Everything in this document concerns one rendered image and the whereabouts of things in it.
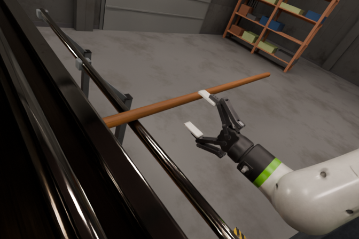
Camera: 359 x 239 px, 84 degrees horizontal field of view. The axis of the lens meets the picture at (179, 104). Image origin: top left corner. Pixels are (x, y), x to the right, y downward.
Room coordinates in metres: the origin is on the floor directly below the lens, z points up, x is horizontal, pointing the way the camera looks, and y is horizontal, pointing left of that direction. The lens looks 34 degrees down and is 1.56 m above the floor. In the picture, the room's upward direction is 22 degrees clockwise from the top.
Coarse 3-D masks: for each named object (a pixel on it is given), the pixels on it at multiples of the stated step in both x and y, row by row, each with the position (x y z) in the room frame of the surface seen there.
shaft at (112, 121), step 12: (228, 84) 0.82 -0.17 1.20; (240, 84) 0.90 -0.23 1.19; (180, 96) 0.58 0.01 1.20; (192, 96) 0.61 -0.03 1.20; (144, 108) 0.44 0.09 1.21; (156, 108) 0.47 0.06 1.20; (168, 108) 0.51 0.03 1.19; (108, 120) 0.35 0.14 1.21; (120, 120) 0.37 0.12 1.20; (132, 120) 0.40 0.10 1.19
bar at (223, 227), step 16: (48, 16) 0.85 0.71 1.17; (64, 32) 0.97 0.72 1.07; (80, 48) 1.04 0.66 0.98; (80, 64) 0.60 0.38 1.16; (96, 80) 0.53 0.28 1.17; (112, 96) 0.48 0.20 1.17; (128, 96) 0.81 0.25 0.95; (144, 128) 0.40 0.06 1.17; (144, 144) 0.36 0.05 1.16; (160, 160) 0.33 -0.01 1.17; (176, 176) 0.30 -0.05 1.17; (192, 192) 0.27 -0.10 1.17; (208, 208) 0.25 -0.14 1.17; (208, 224) 0.23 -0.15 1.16; (224, 224) 0.23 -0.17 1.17
